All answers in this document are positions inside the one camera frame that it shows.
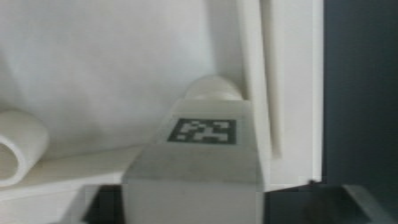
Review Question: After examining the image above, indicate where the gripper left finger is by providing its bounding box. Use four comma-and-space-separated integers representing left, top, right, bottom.
82, 185, 124, 224

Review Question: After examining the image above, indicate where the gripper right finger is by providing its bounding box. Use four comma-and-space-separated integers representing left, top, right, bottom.
263, 181, 391, 224

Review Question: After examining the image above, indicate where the white leg with tag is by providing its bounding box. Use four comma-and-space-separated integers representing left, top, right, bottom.
122, 76, 263, 224

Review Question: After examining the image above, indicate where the white square tabletop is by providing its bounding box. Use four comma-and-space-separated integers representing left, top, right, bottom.
0, 0, 325, 224

